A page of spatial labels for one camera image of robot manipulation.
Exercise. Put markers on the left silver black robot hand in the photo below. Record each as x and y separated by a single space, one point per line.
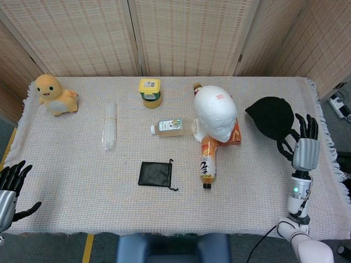
6 202

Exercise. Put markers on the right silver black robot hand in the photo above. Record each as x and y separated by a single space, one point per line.
305 153

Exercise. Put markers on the black cap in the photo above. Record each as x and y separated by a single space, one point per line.
270 115

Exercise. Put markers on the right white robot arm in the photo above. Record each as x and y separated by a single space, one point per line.
294 200

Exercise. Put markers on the white foam mannequin head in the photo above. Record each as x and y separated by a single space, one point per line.
215 109

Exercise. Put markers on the yellow floor tape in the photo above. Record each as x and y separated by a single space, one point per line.
9 145
88 248

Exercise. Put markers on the white power strip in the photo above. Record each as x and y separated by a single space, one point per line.
340 105

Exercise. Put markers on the orange snack bag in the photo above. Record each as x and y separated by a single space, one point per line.
236 135

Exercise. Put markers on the white woven tablecloth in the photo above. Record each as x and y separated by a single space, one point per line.
82 178

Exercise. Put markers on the large orange drink bottle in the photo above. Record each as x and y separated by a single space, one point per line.
209 161

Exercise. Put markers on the yellow plush toy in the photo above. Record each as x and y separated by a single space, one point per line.
57 100

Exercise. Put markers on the orange bottle with brown cap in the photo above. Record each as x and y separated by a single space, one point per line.
197 88

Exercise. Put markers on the tea bottle with green label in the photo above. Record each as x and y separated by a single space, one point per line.
171 127

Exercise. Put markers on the blue padded seat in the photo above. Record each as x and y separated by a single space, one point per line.
172 249

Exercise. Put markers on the yellow lidded jar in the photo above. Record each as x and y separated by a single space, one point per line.
150 94

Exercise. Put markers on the woven folding screen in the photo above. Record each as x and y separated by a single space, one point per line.
82 35

